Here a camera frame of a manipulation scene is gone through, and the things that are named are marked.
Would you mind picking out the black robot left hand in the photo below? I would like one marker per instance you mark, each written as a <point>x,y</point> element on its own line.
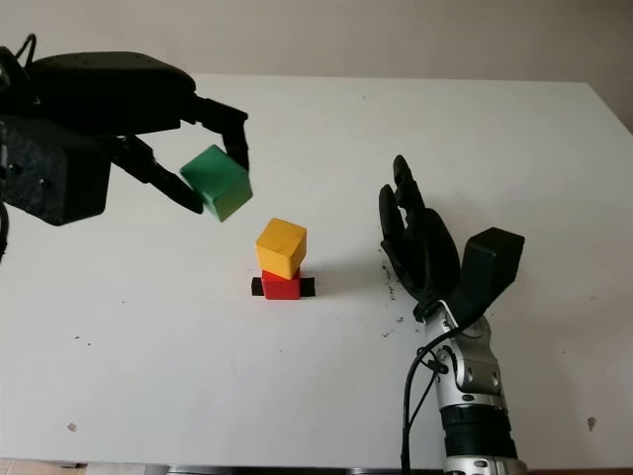
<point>104,94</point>

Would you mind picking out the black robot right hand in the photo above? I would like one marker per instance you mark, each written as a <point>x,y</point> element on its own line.
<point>425,252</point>

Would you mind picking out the yellow wooden block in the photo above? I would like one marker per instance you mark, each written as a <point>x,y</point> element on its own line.
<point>279,247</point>

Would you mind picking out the green wooden block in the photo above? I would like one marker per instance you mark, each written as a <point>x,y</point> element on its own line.
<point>220,185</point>

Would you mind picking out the red wooden block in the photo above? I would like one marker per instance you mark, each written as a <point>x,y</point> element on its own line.
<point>282,289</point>

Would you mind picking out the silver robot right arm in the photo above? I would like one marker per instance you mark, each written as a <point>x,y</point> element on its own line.
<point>470,376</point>

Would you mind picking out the black tape strip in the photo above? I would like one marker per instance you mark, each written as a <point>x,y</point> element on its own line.
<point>307,288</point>

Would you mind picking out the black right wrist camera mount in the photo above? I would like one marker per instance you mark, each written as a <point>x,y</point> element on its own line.
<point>494,262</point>

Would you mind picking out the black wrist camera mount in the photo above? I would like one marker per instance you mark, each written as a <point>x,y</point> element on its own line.
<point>494,262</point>
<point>54,173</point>

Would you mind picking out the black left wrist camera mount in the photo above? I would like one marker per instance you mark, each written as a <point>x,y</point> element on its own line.
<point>54,173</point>

